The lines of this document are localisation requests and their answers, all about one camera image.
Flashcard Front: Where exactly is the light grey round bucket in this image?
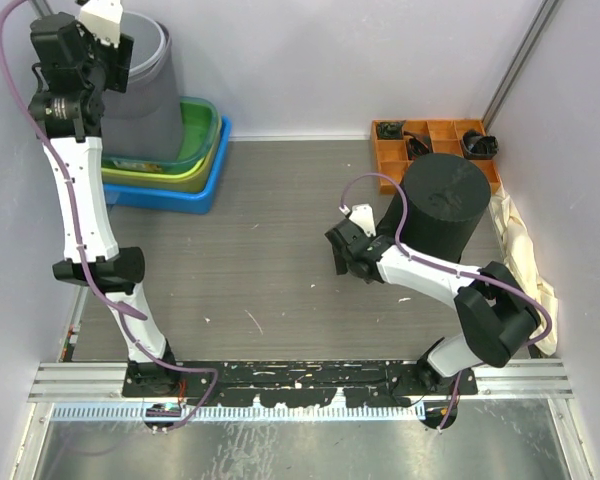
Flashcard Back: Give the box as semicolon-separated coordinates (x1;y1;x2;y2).
121;11;167;83

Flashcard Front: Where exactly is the grey mesh waste basket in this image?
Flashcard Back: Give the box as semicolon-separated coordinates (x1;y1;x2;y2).
102;27;184;163

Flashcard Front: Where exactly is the black ribbed bin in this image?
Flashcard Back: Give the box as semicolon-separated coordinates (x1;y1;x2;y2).
376;153;491;263

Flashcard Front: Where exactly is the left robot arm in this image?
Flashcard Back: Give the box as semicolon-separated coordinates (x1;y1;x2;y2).
28;3;181;396

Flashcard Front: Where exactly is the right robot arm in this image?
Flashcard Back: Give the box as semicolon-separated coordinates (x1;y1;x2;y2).
325;219;541;394

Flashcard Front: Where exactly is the green plastic tub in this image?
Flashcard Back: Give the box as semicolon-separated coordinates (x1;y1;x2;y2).
102;97;221;176

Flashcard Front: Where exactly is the black part in tray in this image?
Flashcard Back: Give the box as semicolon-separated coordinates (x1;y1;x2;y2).
376;121;404;140
461;129;499;160
404;131;433;161

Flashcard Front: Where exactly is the orange compartment tray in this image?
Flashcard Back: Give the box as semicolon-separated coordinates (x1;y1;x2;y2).
371;119;501;193

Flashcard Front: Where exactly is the yellow-green plastic tub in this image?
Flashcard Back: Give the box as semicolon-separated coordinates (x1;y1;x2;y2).
102;151;220;193

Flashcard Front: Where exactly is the blue plastic tub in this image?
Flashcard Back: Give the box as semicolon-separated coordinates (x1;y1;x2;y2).
104;115;232;215

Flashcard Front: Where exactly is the cream cloth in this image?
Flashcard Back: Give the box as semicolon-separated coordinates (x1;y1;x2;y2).
489;187;559;356

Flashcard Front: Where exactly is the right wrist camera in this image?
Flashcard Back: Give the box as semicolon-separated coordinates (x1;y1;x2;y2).
348;204;376;237

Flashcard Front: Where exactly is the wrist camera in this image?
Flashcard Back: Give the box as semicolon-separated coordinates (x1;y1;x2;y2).
348;204;376;237
78;0;123;48

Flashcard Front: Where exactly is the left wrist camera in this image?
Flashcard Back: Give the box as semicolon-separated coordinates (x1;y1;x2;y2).
78;0;123;48

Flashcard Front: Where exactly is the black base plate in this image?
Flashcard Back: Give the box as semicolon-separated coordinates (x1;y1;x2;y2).
122;360;454;408

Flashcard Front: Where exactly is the aluminium rail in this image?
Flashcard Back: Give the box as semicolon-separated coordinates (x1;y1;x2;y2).
29;358;574;402

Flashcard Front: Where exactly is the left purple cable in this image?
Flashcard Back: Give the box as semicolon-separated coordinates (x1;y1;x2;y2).
0;0;220;432

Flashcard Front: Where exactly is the white cable duct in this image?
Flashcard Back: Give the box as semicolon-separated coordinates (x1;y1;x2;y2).
51;398;425;423

